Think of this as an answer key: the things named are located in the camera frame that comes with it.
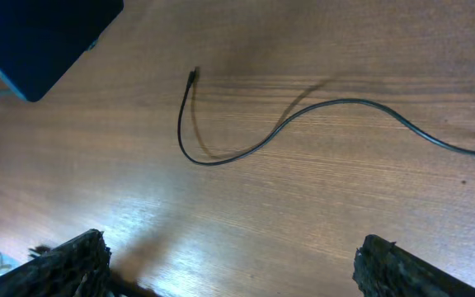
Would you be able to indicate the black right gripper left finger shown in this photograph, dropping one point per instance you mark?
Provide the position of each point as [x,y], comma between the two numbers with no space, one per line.
[79,267]

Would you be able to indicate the blue Samsung smartphone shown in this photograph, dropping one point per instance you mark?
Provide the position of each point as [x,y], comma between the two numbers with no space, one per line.
[40,40]

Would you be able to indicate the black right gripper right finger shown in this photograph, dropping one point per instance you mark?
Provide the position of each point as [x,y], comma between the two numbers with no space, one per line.
[382,269]

